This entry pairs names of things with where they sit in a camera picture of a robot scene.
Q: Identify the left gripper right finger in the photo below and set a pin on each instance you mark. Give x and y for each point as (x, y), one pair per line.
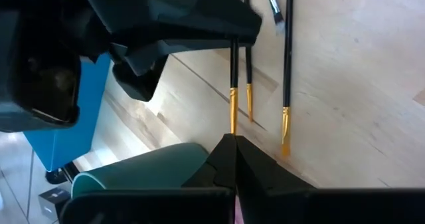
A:
(299, 207)

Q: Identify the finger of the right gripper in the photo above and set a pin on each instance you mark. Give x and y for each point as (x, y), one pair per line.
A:
(182, 14)
(139, 74)

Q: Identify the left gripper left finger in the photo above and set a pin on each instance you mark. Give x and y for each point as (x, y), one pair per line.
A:
(149, 207)

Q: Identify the green plastic cup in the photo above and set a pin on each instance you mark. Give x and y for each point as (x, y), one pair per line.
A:
(149, 171)

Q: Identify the makeup brush silver ferrule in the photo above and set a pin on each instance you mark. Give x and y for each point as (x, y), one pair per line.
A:
(274, 1)

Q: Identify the blue plastic bin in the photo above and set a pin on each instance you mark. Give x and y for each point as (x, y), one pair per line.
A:
(66, 141)

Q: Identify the thin pointed paintbrush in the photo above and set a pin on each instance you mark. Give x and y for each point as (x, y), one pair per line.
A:
(287, 67)

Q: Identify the dark box white label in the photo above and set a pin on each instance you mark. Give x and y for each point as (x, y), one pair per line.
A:
(53, 202)

